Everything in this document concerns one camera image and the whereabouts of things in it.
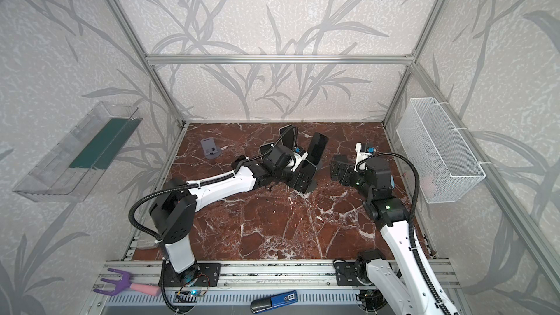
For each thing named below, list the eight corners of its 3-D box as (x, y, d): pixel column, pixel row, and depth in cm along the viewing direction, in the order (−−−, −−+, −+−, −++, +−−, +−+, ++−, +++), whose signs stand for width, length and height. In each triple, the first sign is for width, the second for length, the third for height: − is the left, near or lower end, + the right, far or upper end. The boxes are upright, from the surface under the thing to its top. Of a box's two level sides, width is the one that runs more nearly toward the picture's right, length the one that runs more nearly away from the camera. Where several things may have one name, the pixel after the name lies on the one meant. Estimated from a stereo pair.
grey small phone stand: (206, 160, 107) (200, 150, 102) (205, 148, 112) (200, 139, 106) (221, 156, 109) (216, 147, 103) (220, 145, 113) (216, 136, 108)
